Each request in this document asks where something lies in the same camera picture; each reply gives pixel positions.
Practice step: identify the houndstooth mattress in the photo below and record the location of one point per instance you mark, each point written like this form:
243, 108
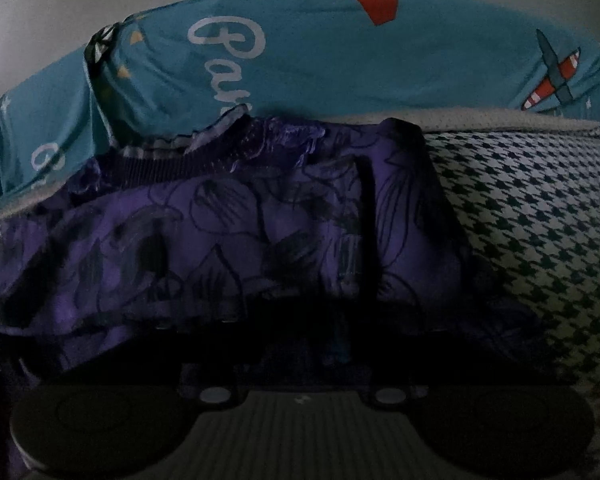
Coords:
530, 210

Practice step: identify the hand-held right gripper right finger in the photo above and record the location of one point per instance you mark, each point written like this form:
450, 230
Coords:
340, 349

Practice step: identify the blue printed bed bumper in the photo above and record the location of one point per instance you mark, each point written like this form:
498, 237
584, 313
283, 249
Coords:
330, 60

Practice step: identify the purple floral garment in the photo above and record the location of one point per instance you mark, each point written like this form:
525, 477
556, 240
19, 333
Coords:
230, 220

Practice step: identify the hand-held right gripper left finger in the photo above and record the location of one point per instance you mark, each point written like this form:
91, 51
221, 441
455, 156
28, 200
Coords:
215, 375

